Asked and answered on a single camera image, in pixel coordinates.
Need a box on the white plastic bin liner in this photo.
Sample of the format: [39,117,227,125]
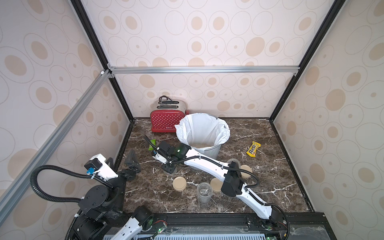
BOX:
[175,113,231,149]

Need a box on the yellow snack packet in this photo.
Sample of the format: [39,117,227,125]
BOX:
[246,141,261,158]

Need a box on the glass rice jar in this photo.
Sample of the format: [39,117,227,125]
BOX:
[166,168,179,178]
[227,159,241,168]
[197,183,213,204]

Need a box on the beige jar lid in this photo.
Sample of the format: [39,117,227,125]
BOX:
[210,178,223,193]
[173,177,187,192]
[240,165,253,179]

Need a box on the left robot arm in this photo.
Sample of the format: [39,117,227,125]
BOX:
[30,151,154,240]

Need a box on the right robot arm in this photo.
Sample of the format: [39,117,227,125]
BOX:
[143,135,290,240]

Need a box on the green snack packet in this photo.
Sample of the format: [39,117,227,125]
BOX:
[148,139,156,151]

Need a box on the horizontal aluminium rail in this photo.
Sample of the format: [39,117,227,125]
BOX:
[110,66,300,75]

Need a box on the red polka dot toaster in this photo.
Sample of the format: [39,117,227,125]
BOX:
[150,100,189,133]

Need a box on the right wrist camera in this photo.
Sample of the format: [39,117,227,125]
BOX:
[152,151,168,164]

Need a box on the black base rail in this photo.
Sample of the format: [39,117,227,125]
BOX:
[74,211,331,240]

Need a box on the left side aluminium rail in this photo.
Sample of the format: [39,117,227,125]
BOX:
[1,70,111,224]

